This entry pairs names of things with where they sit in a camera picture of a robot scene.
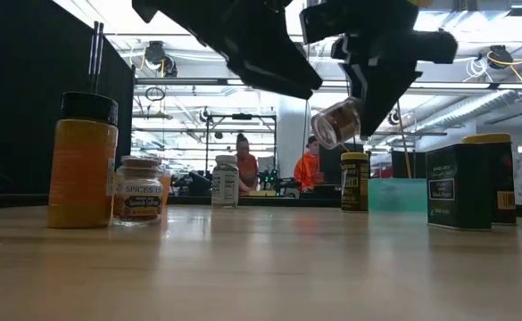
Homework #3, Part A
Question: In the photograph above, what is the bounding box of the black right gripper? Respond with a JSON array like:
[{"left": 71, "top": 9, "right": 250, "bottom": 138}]
[{"left": 300, "top": 0, "right": 459, "bottom": 137}]

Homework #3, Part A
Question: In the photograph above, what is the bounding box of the yellow-capped brown spice bottle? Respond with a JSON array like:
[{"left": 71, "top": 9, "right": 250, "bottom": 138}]
[
  {"left": 461, "top": 133, "right": 518, "bottom": 226},
  {"left": 340, "top": 152, "right": 371, "bottom": 213}
]

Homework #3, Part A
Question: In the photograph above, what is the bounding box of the orange spice bottle black cap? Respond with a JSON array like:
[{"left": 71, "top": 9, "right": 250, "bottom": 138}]
[{"left": 46, "top": 91, "right": 120, "bottom": 230}]

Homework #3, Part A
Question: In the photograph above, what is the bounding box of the long ceiling light bar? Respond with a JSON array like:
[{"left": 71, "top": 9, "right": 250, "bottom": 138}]
[{"left": 134, "top": 78, "right": 522, "bottom": 90}]

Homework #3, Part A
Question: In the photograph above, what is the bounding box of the black monitor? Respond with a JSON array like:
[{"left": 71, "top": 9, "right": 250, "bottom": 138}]
[{"left": 318, "top": 141, "right": 364, "bottom": 185}]

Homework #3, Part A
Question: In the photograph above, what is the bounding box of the person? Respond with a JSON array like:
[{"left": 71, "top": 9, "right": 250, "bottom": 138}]
[
  {"left": 235, "top": 132, "right": 260, "bottom": 197},
  {"left": 293, "top": 135, "right": 327, "bottom": 193}
]

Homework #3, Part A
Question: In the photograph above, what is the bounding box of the teal plastic bin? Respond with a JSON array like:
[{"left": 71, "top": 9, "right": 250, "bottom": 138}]
[{"left": 369, "top": 177, "right": 427, "bottom": 214}]

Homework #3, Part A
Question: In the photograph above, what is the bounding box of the dark green pepper tin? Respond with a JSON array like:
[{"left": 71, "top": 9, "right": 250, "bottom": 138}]
[{"left": 425, "top": 143, "right": 493, "bottom": 232}]

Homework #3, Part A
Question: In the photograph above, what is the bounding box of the white-capped clear spice bottle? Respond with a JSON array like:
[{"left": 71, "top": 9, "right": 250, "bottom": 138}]
[{"left": 210, "top": 154, "right": 240, "bottom": 210}]

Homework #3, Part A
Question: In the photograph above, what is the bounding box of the black curtain partition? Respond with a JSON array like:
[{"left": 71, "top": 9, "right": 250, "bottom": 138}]
[{"left": 0, "top": 0, "right": 136, "bottom": 209}]

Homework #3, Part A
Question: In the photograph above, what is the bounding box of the yellow cable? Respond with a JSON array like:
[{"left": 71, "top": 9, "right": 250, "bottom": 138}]
[{"left": 395, "top": 100, "right": 412, "bottom": 178}]

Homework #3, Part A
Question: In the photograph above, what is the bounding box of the black metal frame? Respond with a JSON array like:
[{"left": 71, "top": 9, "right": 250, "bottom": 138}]
[{"left": 204, "top": 112, "right": 278, "bottom": 179}]

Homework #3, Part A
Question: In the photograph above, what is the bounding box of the silver ventilation duct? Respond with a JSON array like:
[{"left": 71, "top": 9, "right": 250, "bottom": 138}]
[{"left": 414, "top": 62, "right": 522, "bottom": 135}]

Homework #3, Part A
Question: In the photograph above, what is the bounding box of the black table frame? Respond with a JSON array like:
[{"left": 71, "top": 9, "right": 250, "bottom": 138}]
[{"left": 0, "top": 192, "right": 522, "bottom": 220}]

